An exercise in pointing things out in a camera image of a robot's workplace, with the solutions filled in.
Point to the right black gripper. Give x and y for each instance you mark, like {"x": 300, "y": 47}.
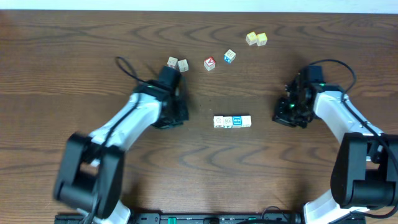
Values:
{"x": 280, "y": 117}

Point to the pale yellow block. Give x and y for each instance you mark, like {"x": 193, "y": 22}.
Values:
{"x": 251, "y": 38}

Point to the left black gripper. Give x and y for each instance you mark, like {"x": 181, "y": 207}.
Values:
{"x": 179, "y": 112}

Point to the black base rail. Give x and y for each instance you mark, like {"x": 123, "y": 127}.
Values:
{"x": 155, "y": 218}

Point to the blue top block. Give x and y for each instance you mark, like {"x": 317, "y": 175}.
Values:
{"x": 237, "y": 122}

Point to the white block beside red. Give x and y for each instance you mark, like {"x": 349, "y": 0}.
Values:
{"x": 183, "y": 65}

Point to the blue sided letter block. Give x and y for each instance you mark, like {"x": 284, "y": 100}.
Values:
{"x": 229, "y": 56}

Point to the green sided block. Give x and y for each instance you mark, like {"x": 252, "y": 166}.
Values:
{"x": 227, "y": 121}

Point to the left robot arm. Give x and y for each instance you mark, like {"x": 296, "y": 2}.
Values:
{"x": 91, "y": 171}

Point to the plain white block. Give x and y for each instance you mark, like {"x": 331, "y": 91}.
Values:
{"x": 246, "y": 121}

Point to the red letter A block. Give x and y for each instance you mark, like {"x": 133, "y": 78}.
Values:
{"x": 209, "y": 63}

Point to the red number block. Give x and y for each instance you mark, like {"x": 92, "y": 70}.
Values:
{"x": 172, "y": 62}

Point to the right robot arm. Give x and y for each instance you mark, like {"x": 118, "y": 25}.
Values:
{"x": 364, "y": 178}

